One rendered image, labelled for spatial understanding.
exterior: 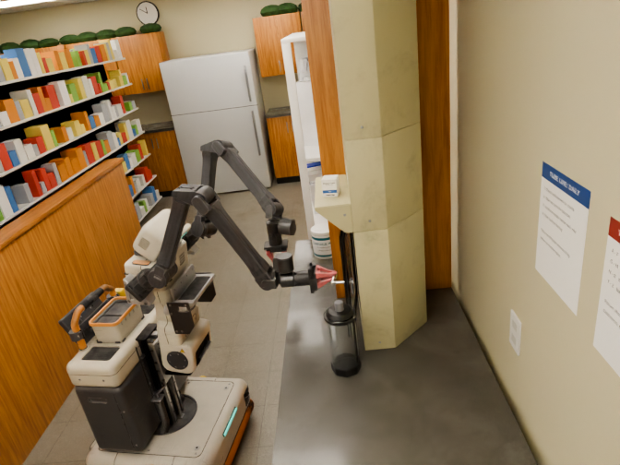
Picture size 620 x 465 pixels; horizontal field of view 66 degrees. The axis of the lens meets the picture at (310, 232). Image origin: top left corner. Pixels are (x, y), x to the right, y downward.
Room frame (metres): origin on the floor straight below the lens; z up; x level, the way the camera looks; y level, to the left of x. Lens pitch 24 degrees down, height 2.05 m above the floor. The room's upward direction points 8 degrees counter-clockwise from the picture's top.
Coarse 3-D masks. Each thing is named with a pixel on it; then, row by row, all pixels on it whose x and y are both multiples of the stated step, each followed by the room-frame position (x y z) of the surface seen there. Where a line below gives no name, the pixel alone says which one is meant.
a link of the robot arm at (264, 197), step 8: (216, 144) 2.09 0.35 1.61; (216, 152) 2.08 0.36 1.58; (224, 152) 2.07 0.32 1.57; (232, 152) 2.08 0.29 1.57; (224, 160) 2.08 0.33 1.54; (232, 160) 2.06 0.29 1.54; (240, 160) 2.06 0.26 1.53; (232, 168) 2.05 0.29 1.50; (240, 168) 2.03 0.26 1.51; (248, 168) 2.04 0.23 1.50; (240, 176) 2.01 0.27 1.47; (248, 176) 1.99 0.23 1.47; (248, 184) 1.98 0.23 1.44; (256, 184) 1.96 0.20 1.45; (256, 192) 1.95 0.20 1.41; (264, 192) 1.93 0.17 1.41; (264, 200) 1.91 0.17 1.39; (272, 200) 1.94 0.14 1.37; (264, 208) 1.90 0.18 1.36; (280, 208) 1.91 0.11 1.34
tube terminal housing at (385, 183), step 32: (416, 128) 1.51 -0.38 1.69; (352, 160) 1.41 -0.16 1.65; (384, 160) 1.40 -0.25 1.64; (416, 160) 1.51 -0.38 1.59; (352, 192) 1.41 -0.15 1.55; (384, 192) 1.40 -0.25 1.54; (416, 192) 1.50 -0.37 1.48; (352, 224) 1.41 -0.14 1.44; (384, 224) 1.40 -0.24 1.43; (416, 224) 1.50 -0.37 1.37; (384, 256) 1.40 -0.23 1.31; (416, 256) 1.49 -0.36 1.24; (384, 288) 1.40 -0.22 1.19; (416, 288) 1.49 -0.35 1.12; (384, 320) 1.40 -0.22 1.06; (416, 320) 1.48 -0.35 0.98
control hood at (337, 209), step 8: (344, 176) 1.69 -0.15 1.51; (320, 184) 1.65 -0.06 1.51; (344, 184) 1.61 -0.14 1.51; (320, 192) 1.56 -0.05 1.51; (344, 192) 1.52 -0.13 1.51; (320, 200) 1.47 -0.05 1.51; (328, 200) 1.46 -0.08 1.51; (336, 200) 1.45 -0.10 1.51; (344, 200) 1.44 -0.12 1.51; (320, 208) 1.42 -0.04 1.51; (328, 208) 1.41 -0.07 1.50; (336, 208) 1.41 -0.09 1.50; (344, 208) 1.41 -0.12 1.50; (328, 216) 1.41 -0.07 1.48; (336, 216) 1.41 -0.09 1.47; (344, 216) 1.41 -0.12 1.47; (336, 224) 1.41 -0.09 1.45; (344, 224) 1.41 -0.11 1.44
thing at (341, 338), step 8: (328, 320) 1.29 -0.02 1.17; (344, 320) 1.28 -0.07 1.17; (328, 328) 1.31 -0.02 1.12; (336, 328) 1.29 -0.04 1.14; (344, 328) 1.28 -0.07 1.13; (352, 328) 1.30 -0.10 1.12; (336, 336) 1.29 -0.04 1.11; (344, 336) 1.28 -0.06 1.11; (352, 336) 1.29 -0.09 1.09; (336, 344) 1.29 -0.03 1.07; (344, 344) 1.28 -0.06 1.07; (352, 344) 1.29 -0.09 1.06; (336, 352) 1.29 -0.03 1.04; (344, 352) 1.28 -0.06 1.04; (352, 352) 1.29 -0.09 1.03; (336, 360) 1.30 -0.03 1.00; (344, 360) 1.28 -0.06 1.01; (352, 360) 1.29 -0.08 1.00; (344, 368) 1.28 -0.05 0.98
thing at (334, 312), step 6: (330, 306) 1.35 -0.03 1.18; (336, 306) 1.32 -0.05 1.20; (342, 306) 1.32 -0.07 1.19; (348, 306) 1.34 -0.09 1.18; (330, 312) 1.32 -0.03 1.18; (336, 312) 1.31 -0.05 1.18; (342, 312) 1.31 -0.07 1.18; (348, 312) 1.31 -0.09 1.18; (330, 318) 1.30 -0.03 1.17; (336, 318) 1.29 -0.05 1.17; (342, 318) 1.29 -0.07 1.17; (348, 318) 1.29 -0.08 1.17
